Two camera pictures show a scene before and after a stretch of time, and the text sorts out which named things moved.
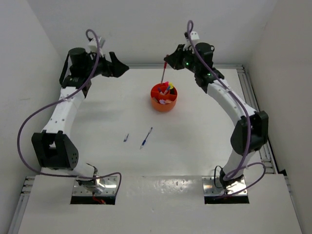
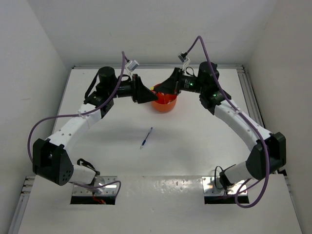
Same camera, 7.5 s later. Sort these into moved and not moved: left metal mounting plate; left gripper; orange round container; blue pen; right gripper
Moved: left gripper; right gripper
Not moved: blue pen; orange round container; left metal mounting plate
